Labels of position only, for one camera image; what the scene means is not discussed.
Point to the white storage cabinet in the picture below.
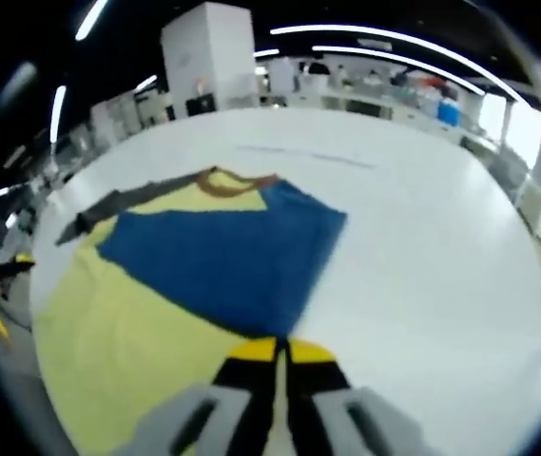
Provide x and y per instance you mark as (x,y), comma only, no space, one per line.
(115,119)

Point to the black box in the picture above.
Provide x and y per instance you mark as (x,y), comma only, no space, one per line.
(200,104)

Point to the grey desk partition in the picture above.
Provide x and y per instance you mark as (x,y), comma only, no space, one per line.
(510,173)

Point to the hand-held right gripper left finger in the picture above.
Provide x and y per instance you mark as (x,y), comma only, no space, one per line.
(246,375)

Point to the white lab counter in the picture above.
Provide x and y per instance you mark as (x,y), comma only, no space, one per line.
(370,102)

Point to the long curved ceiling light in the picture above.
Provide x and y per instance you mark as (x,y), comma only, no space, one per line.
(298,29)

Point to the yellow blue brown garment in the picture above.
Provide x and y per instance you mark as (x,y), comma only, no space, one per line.
(213,256)

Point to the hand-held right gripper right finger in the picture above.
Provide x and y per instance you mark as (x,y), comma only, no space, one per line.
(317,380)

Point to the short curved ceiling light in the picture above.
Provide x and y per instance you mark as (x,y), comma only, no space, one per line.
(327,48)

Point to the blue bin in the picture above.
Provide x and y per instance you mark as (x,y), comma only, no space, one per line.
(449,111)

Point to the white tall cabinet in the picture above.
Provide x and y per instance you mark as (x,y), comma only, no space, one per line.
(282,76)

